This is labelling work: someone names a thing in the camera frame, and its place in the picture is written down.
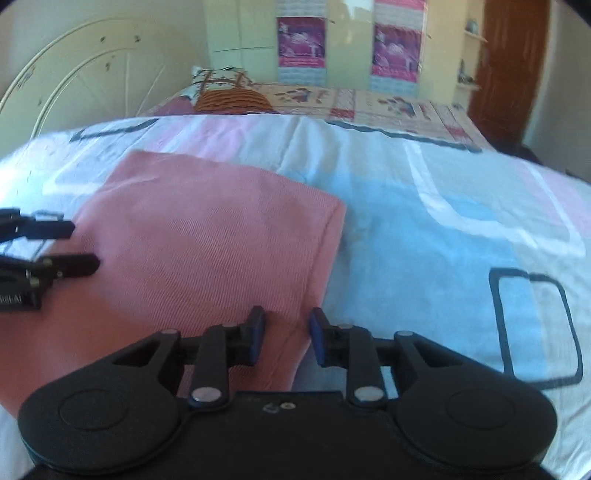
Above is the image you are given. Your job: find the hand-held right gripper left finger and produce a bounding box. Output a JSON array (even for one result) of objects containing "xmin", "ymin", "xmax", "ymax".
[{"xmin": 111, "ymin": 305, "xmax": 267, "ymax": 411}]

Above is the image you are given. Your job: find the white patterned pillow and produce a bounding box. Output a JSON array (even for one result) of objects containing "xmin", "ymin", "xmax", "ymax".
[{"xmin": 190, "ymin": 66, "xmax": 254, "ymax": 95}]

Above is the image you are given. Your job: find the cream corner shelf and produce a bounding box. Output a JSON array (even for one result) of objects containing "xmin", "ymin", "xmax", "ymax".
[{"xmin": 455, "ymin": 14, "xmax": 489, "ymax": 95}]

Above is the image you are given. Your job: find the orange striped pillow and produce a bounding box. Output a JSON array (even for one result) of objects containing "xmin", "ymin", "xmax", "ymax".
[{"xmin": 191, "ymin": 85, "xmax": 278, "ymax": 114}]

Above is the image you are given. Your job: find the brown wooden door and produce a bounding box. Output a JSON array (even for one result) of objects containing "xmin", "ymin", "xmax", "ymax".
[{"xmin": 466, "ymin": 0, "xmax": 552, "ymax": 144}]

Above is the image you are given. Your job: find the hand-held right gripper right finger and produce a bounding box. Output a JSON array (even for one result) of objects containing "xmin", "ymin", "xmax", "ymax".
[{"xmin": 308, "ymin": 307, "xmax": 462, "ymax": 409}]

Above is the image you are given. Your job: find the pink wall poster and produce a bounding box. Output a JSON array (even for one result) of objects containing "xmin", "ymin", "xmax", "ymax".
[
  {"xmin": 372, "ymin": 23, "xmax": 424, "ymax": 85},
  {"xmin": 277, "ymin": 0, "xmax": 327, "ymax": 17},
  {"xmin": 277, "ymin": 16, "xmax": 327, "ymax": 85},
  {"xmin": 373, "ymin": 0, "xmax": 426, "ymax": 24}
]

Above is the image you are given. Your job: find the cream bed headboard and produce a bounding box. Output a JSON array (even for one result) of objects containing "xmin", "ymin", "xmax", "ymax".
[{"xmin": 0, "ymin": 17, "xmax": 208, "ymax": 139}]

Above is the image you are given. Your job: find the pink cloth garment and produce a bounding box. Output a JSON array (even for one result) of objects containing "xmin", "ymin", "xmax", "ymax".
[{"xmin": 0, "ymin": 148, "xmax": 348, "ymax": 416}]

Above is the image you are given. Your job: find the floral patchwork quilt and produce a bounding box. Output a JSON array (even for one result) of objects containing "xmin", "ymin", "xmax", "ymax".
[{"xmin": 143, "ymin": 82, "xmax": 483, "ymax": 151}]

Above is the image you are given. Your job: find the cream wardrobe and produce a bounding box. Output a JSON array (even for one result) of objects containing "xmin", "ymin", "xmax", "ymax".
[{"xmin": 203, "ymin": 0, "xmax": 485, "ymax": 90}]

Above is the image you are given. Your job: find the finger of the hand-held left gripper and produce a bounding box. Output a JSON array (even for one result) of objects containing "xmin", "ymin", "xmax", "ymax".
[
  {"xmin": 0, "ymin": 253, "xmax": 101, "ymax": 284},
  {"xmin": 0, "ymin": 209, "xmax": 76, "ymax": 244}
]

